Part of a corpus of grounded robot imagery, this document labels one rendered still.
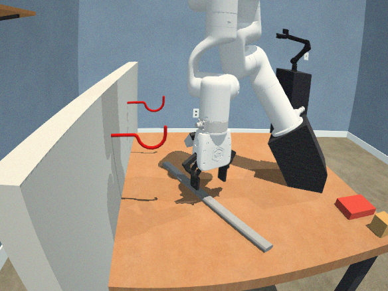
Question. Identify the red flat block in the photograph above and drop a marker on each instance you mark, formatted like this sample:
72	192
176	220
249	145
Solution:
355	206

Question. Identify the cream wall panel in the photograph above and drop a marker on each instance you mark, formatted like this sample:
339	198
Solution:
61	189

